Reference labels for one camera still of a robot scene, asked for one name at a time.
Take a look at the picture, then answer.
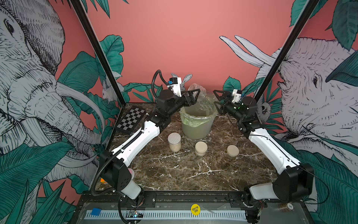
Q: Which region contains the rice jar with beige lid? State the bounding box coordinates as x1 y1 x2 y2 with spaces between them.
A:
188 84 216 103

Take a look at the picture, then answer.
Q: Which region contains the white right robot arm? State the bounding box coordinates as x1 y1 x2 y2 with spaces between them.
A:
213 90 314 204

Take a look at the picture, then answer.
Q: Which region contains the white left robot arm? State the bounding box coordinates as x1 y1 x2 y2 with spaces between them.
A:
90 89 200 201

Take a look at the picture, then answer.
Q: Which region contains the white bin with green bag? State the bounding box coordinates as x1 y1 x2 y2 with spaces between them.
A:
180 95 218 140

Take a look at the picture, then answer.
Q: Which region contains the jar with patterned lid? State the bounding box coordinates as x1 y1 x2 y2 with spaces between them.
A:
168 133 181 153

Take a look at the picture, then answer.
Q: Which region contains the black white checkerboard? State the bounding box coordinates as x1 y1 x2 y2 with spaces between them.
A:
116 106 146 134

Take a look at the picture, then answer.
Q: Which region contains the pink round button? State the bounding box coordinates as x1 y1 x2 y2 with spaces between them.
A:
128 168 135 180

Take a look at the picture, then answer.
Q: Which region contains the yellow round sticker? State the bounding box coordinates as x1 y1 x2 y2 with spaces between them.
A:
191 203 201 216

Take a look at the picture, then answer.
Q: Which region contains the small green circuit board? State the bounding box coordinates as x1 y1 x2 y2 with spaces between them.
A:
128 211 144 218

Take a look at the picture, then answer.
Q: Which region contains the blue tape piece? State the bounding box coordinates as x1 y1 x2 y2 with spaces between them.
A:
91 208 102 216

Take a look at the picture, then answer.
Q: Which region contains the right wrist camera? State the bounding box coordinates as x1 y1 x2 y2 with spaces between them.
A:
232 89 242 103

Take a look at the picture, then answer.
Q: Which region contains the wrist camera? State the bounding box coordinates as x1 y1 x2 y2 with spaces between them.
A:
232 89 242 103
168 77 182 97

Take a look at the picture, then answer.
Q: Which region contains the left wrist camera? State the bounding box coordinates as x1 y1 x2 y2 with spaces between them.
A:
168 77 182 97

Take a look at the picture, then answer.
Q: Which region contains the copper wire spool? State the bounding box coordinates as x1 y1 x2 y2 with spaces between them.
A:
278 203 294 212

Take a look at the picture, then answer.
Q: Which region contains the white slotted cable duct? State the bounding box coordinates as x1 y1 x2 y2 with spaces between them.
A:
84 210 247 221

